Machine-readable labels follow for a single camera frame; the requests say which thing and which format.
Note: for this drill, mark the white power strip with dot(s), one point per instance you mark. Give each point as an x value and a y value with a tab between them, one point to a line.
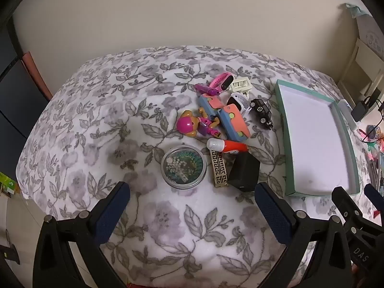
345	111

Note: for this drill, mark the floral grey white blanket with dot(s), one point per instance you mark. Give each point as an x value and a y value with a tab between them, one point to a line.
120	126

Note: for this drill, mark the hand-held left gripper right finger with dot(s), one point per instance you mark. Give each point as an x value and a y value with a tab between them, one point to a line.
273	213

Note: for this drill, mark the purple small toy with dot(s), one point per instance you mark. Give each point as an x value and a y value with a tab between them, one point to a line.
205	89

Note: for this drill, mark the pink puppy figure toy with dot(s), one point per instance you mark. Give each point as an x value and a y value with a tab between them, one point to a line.
187	124

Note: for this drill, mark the white smartwatch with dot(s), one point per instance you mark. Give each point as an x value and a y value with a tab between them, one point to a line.
238	102

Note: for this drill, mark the red white glue bottle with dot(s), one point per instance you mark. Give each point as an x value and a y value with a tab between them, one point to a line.
231	147

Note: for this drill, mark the orange blue toy block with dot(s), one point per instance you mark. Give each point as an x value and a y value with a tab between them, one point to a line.
235	123
211	105

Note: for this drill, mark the black charger plug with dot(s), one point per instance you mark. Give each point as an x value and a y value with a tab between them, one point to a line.
244	172

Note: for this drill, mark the round clear bead tin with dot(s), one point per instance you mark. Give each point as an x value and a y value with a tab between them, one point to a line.
183	168

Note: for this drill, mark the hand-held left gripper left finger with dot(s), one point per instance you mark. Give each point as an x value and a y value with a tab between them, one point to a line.
111	213

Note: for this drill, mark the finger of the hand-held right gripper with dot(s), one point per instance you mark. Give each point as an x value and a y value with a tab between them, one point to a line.
346	207
376	199

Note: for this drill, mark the dark cabinet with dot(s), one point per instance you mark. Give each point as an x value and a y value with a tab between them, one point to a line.
15	96

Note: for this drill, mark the black power adapter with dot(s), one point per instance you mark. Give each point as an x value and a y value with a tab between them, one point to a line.
360	109

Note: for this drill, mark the colourful tape roll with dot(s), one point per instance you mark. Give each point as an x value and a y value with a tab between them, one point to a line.
376	132

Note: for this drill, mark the cream hair claw clip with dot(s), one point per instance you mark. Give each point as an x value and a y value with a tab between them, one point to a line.
240	84

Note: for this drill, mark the pink smart band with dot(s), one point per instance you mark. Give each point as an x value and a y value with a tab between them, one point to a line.
222	81

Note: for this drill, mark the white shelf unit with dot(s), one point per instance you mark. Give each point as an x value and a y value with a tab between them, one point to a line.
360	66

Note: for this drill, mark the black toy car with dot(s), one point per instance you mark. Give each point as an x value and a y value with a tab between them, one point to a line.
261	112

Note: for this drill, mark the green box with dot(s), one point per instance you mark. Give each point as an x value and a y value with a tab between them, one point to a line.
7	184

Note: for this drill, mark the teal cardboard box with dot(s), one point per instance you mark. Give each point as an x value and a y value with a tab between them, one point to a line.
315	144

